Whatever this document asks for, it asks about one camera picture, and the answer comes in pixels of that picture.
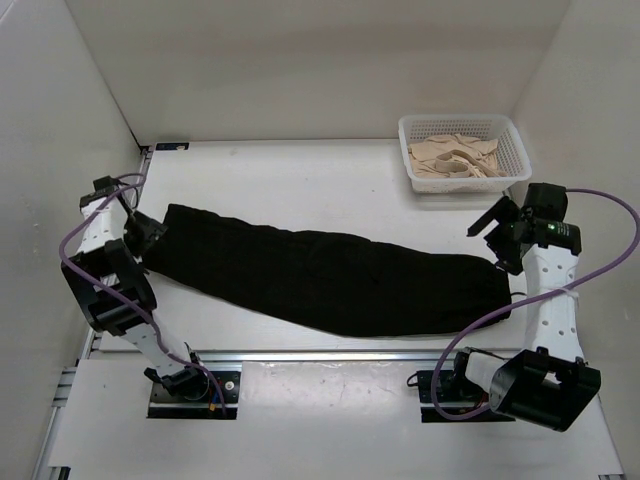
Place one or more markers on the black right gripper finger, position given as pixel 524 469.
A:
pixel 503 211
pixel 507 252

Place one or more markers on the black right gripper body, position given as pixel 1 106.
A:
pixel 506 228

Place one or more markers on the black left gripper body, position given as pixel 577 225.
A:
pixel 140 233

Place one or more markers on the black trousers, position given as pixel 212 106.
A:
pixel 336 283

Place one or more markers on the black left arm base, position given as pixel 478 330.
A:
pixel 200 401

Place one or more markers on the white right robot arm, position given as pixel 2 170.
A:
pixel 548 383

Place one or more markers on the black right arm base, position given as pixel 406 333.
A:
pixel 454 400

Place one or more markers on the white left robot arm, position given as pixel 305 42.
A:
pixel 101 261

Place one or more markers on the beige trousers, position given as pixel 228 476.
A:
pixel 455 156

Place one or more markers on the white plastic basket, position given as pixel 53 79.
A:
pixel 511 154

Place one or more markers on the small black label plate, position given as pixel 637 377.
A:
pixel 172 146

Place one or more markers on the silver right aluminium rail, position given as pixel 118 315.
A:
pixel 516 193

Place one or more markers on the silver aluminium rail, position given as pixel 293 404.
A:
pixel 218 356
pixel 141 176
pixel 516 193

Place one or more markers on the silver left aluminium rail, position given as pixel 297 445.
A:
pixel 141 176

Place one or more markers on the silver front aluminium rail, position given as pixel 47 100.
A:
pixel 218 356

